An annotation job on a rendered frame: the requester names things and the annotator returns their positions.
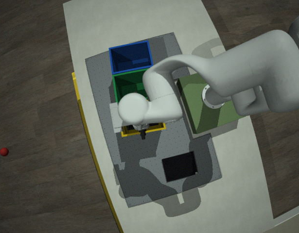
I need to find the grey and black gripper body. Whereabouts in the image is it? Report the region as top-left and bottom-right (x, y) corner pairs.
(133, 124), (149, 130)

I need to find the yellow box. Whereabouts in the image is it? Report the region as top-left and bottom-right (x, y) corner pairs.
(121, 123), (166, 137)

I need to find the blue open-top bin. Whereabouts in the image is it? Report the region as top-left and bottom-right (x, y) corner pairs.
(109, 40), (153, 75)

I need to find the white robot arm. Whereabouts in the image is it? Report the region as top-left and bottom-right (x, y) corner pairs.
(109, 16), (299, 133)

